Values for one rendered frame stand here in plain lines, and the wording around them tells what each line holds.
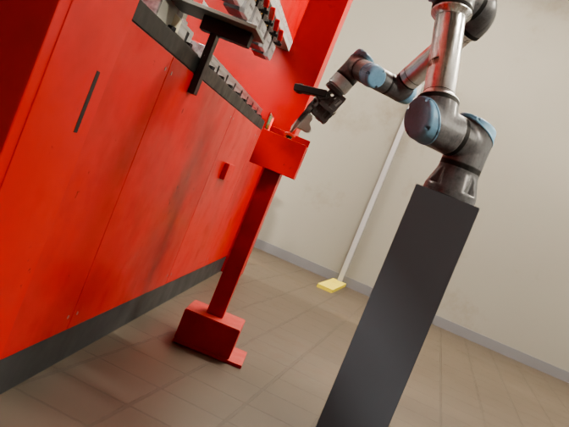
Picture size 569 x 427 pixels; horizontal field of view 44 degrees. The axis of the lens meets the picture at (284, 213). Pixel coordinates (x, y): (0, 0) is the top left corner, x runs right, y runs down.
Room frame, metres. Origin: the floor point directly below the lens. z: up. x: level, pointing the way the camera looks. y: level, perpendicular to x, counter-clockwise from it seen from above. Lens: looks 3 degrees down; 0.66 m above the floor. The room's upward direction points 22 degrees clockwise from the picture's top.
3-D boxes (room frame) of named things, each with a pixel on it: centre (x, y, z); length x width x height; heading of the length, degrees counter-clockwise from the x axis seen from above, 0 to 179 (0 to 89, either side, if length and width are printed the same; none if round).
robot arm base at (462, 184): (1.99, -0.41, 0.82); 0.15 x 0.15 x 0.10
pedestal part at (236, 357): (2.45, 0.06, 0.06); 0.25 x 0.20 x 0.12; 89
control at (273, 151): (2.45, 0.09, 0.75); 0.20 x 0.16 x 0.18; 179
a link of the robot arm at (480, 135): (1.98, -0.40, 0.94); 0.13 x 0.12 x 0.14; 118
